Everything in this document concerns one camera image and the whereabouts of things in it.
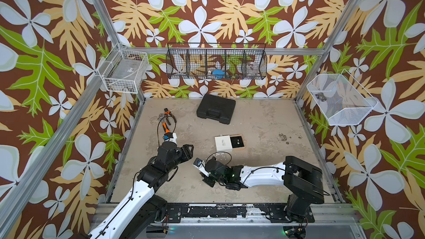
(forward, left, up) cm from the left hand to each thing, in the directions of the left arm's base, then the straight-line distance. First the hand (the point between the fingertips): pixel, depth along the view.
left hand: (190, 146), depth 79 cm
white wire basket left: (+34, +36, +19) cm, 53 cm away
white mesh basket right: (+21, -75, +12) cm, 79 cm away
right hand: (-8, -4, -12) cm, 15 cm away
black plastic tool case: (+33, -14, -9) cm, 37 cm away
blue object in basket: (+40, -14, +13) cm, 44 cm away
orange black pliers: (+33, +21, -15) cm, 42 cm away
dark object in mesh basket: (+24, -68, +10) cm, 73 cm away
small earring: (+10, -26, -14) cm, 31 cm away
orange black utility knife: (+21, +19, -16) cm, 33 cm away
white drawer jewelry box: (+8, -20, -12) cm, 24 cm away
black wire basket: (+50, -13, +14) cm, 54 cm away
